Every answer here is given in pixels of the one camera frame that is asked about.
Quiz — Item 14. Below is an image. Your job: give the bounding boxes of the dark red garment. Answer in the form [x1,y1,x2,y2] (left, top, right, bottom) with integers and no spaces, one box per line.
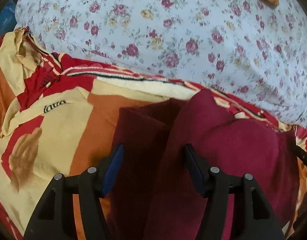
[108,90,299,239]

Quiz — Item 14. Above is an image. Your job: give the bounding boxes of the red orange cream patterned blanket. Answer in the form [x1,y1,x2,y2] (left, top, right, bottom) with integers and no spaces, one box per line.
[0,28,307,239]

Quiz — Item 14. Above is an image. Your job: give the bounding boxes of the white floral quilt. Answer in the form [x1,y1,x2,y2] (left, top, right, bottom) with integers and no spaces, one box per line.
[15,0,307,127]

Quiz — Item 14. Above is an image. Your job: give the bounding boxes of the blue plastic bag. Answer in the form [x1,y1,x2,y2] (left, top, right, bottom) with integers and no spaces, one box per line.
[0,0,17,37]

